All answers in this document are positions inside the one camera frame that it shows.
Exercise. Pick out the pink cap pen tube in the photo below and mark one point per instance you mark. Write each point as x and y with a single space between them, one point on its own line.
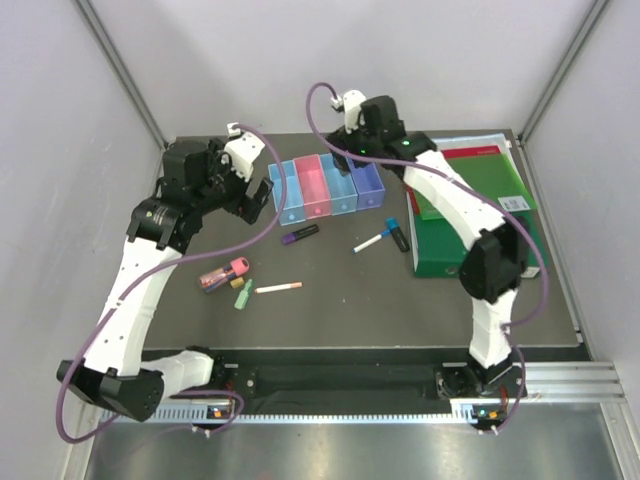
223 275

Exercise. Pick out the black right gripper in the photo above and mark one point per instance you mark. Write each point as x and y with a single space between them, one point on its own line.
344 140

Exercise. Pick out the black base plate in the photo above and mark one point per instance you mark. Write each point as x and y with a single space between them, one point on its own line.
425 380

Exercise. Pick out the purple drawer box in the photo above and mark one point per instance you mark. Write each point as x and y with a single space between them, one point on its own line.
368 184

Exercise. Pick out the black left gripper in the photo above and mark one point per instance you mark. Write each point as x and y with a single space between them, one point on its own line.
242 205

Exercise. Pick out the aluminium rail bar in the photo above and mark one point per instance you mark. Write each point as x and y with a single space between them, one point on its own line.
573 383

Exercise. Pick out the purple cap black highlighter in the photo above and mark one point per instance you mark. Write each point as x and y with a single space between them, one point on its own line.
300 234

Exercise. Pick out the white blue marker pen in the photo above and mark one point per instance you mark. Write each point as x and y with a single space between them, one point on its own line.
370 241

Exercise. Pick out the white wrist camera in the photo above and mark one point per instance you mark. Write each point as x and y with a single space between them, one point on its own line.
241 150
349 104

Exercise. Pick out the sky blue drawer box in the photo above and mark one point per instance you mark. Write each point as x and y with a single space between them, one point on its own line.
342 190

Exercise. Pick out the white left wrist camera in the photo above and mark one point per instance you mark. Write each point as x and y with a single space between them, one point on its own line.
241 150

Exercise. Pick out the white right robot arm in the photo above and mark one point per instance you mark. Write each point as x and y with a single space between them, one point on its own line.
496 250

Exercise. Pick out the left aluminium frame post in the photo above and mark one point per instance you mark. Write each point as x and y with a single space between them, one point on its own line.
97 28

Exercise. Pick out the aluminium frame post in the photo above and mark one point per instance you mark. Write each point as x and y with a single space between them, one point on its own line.
570 55
97 28

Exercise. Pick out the light blue drawer box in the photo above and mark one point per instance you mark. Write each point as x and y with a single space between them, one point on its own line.
293 210

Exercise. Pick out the small yellow block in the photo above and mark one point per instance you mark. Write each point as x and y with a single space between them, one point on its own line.
236 283

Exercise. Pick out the green ring binder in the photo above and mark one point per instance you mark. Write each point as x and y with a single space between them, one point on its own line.
438 252

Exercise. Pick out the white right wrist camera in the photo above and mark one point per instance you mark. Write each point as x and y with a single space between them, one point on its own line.
349 104

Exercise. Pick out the pink drawer box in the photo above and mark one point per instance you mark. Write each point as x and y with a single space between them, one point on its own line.
313 185

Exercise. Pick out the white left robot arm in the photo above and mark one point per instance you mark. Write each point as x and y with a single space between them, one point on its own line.
109 372

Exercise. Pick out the blue cap black highlighter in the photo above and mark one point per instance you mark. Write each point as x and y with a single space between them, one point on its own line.
397 234

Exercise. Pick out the white orange pen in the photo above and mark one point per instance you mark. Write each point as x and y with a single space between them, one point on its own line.
278 287

